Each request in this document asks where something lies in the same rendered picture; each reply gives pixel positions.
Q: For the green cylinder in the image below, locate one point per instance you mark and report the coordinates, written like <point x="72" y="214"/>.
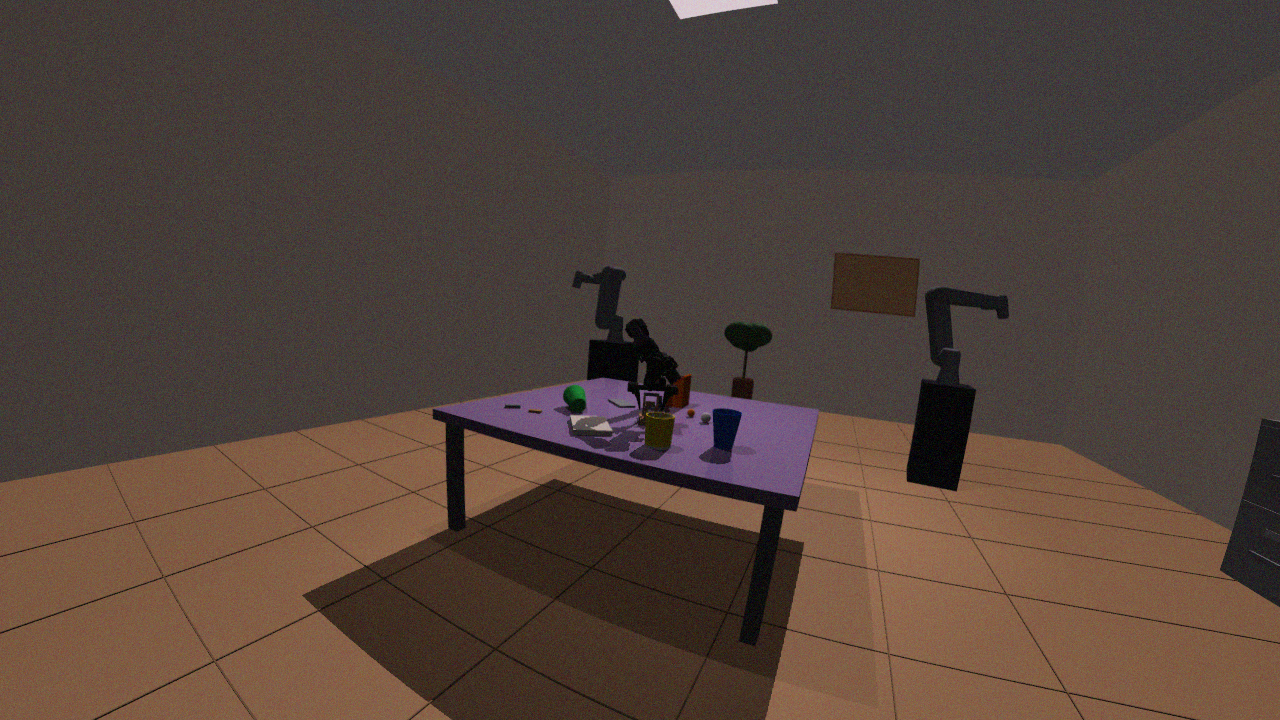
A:
<point x="574" y="396"/>

